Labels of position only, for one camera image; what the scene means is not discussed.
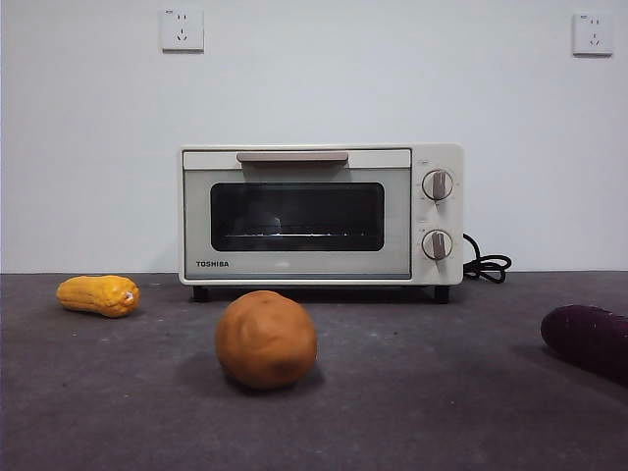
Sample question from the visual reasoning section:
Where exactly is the brown potato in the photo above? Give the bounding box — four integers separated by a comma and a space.
214, 289, 318, 392

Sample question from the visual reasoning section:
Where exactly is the beige oven knob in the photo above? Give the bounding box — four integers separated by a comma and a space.
421, 229, 453, 261
422, 169, 454, 201

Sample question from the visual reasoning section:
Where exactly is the cream Toshiba toaster oven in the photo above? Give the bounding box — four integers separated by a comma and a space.
179, 142, 465, 304

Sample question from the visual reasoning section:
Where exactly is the yellow corn cob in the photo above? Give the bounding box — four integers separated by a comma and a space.
55, 275, 141, 319

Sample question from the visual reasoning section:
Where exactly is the purple eggplant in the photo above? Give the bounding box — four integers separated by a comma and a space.
540, 304, 628, 389

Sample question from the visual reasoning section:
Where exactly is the metal wire oven rack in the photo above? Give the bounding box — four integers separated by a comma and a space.
220, 229, 365, 241

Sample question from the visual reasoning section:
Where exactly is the black oven power cable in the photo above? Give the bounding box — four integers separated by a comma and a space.
461, 233, 513, 286

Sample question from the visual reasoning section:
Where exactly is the white wall socket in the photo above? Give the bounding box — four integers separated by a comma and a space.
572, 12, 614, 57
162, 7, 205, 54

